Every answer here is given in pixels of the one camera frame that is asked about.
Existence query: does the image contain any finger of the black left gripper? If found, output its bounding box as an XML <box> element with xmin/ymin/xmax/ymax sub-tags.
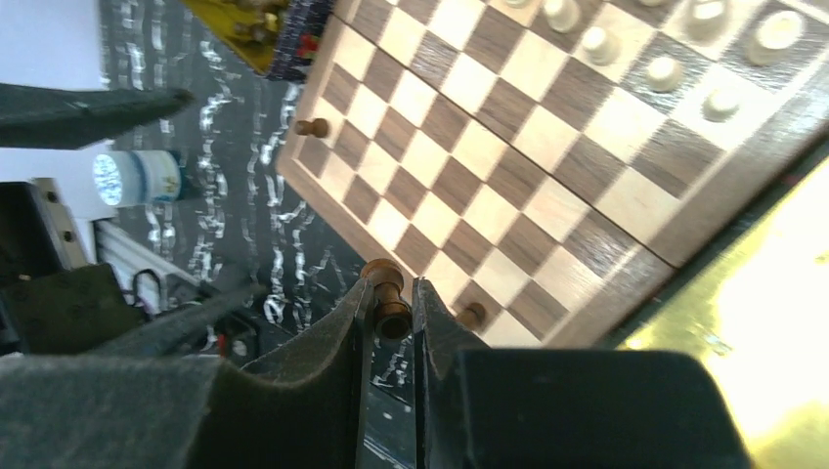
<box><xmin>1</xmin><ymin>83</ymin><xmax>195</xmax><ymax>149</ymax></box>

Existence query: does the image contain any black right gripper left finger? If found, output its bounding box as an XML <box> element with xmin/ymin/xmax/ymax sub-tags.
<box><xmin>1</xmin><ymin>279</ymin><xmax>374</xmax><ymax>468</ymax></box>

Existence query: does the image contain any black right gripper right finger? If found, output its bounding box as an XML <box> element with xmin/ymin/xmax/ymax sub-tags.
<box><xmin>412</xmin><ymin>278</ymin><xmax>752</xmax><ymax>468</ymax></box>

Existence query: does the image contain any brown bishop chess piece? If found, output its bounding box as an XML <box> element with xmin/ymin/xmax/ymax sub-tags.
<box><xmin>361</xmin><ymin>258</ymin><xmax>413</xmax><ymax>342</ymax></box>

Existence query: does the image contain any brown pawn chess piece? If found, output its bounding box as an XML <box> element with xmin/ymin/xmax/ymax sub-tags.
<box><xmin>294</xmin><ymin>118</ymin><xmax>329</xmax><ymax>139</ymax></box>

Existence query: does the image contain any wooden chess board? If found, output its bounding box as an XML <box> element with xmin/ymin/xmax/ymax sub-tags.
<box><xmin>278</xmin><ymin>1</ymin><xmax>828</xmax><ymax>347</ymax></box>

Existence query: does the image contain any white pawn chess piece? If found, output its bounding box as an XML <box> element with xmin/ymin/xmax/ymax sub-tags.
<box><xmin>645</xmin><ymin>56</ymin><xmax>683</xmax><ymax>93</ymax></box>

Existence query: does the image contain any white knight chess piece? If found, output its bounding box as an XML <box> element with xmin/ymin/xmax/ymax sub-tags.
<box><xmin>682</xmin><ymin>0</ymin><xmax>731</xmax><ymax>43</ymax></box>

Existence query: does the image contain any white rook chess piece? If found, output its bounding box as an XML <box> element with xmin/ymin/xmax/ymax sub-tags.
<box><xmin>746</xmin><ymin>10</ymin><xmax>806</xmax><ymax>66</ymax></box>

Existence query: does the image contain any small white blue bottle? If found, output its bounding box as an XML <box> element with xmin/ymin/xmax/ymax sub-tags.
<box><xmin>92</xmin><ymin>149</ymin><xmax>187</xmax><ymax>208</ymax></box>

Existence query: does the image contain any gold tin box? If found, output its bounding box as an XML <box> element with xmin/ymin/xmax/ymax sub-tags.
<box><xmin>183</xmin><ymin>0</ymin><xmax>335</xmax><ymax>82</ymax></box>

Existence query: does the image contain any gold tin lid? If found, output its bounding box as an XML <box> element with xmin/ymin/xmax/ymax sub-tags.
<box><xmin>624</xmin><ymin>162</ymin><xmax>828</xmax><ymax>468</ymax></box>

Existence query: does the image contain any white corner pawn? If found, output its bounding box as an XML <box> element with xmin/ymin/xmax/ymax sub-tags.
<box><xmin>701</xmin><ymin>88</ymin><xmax>742</xmax><ymax>122</ymax></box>

